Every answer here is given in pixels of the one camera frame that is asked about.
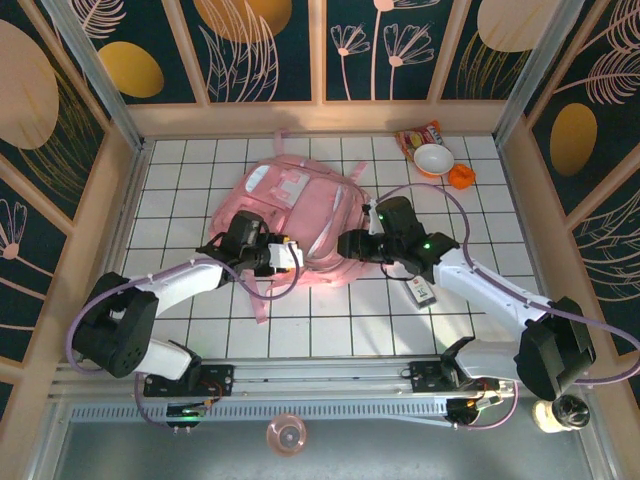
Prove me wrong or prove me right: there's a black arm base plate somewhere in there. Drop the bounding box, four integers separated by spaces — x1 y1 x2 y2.
143 363 236 399
408 359 501 397

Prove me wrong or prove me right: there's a perforated grey cable tray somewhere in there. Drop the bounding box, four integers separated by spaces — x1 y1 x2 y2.
69 401 454 427

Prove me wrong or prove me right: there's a pink backpack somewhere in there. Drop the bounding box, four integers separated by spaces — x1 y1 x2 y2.
206 128 382 327

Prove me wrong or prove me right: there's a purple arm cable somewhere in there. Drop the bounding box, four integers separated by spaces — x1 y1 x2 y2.
65 249 305 432
372 182 640 432

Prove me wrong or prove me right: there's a colourful snack packet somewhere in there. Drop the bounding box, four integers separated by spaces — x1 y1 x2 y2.
394 119 446 164

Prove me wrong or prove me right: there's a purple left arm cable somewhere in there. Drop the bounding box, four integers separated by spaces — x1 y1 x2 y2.
65 249 305 432

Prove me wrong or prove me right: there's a white bottle with black cap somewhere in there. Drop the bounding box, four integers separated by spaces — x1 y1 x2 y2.
531 394 592 434

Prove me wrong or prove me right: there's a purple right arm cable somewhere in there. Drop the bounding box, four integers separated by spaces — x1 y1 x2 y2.
372 182 640 432

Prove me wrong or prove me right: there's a small white card box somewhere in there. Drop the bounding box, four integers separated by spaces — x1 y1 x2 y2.
403 275 438 310

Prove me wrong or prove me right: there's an orange toy fruit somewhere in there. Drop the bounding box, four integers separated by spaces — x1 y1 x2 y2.
447 163 477 191

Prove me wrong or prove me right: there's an orange and white bowl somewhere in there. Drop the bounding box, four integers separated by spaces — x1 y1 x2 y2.
412 143 456 179

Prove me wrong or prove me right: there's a pink round plastic cup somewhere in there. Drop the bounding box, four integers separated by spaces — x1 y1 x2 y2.
265 413 308 457

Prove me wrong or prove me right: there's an aluminium frame post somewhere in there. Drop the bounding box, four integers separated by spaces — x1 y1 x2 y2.
40 0 147 154
491 0 587 145

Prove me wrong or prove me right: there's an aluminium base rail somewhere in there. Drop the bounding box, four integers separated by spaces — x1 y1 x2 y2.
49 355 592 402

